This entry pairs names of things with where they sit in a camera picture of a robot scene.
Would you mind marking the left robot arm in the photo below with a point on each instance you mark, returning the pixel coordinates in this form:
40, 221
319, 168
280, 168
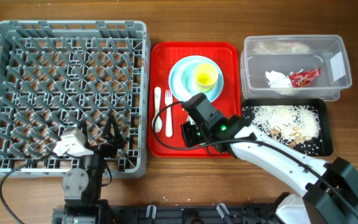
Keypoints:
82, 185

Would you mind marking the peanut shells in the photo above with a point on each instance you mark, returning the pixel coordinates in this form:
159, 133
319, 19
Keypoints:
289, 137

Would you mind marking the light blue small bowl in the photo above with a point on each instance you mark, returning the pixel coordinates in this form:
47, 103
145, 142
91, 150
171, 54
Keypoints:
188, 82

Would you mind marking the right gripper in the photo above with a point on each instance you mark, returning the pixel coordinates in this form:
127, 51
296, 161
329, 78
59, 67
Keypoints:
189, 140

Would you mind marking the grey plastic dishwasher rack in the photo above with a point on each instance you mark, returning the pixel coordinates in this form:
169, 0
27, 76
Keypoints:
55, 75

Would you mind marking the yellow plastic cup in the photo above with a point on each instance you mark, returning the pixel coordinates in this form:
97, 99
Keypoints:
206, 77

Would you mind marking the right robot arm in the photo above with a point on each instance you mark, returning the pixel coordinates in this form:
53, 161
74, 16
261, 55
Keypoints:
324, 192

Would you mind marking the white plastic fork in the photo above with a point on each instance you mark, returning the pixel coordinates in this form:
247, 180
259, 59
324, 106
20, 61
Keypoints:
168, 100

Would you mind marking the pile of white rice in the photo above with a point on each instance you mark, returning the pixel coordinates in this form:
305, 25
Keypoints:
287, 117

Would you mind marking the red plastic serving tray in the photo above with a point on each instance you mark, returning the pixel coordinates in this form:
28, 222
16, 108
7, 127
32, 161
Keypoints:
163, 57

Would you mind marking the black food waste tray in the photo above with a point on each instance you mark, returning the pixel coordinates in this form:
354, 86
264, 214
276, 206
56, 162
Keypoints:
322, 146

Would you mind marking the light blue plate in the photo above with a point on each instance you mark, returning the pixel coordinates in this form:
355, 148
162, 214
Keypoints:
174, 78

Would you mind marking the clear plastic waste bin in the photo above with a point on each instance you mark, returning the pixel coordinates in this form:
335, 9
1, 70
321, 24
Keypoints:
292, 53

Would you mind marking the red snack wrapper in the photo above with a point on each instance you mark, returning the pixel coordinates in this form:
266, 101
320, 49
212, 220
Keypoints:
304, 77

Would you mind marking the white plastic spoon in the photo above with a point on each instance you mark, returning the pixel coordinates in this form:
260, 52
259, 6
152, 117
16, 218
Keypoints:
157, 119

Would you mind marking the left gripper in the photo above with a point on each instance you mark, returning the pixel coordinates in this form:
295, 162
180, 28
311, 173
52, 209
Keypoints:
110, 149

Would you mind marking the crumpled white paper napkin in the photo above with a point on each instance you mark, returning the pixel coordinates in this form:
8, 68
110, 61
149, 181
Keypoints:
278, 80

